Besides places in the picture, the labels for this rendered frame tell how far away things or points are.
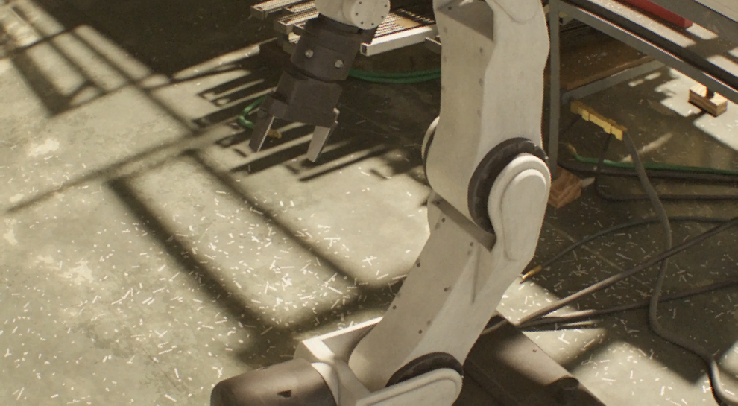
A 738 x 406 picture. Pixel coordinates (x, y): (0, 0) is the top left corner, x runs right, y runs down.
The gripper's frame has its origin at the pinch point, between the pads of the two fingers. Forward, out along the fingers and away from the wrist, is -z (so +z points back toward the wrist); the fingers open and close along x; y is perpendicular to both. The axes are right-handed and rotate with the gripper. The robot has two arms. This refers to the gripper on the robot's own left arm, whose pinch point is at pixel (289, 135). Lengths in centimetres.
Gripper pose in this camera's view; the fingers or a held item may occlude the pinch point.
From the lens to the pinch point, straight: 158.2
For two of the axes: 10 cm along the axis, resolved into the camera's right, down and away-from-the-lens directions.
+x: 7.7, 1.3, 6.3
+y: -5.3, -4.4, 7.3
